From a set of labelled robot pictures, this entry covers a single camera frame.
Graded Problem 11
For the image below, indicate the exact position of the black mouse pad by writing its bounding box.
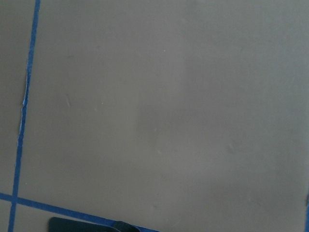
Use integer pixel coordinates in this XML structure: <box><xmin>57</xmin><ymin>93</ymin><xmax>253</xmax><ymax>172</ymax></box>
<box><xmin>48</xmin><ymin>217</ymin><xmax>143</xmax><ymax>232</ymax></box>

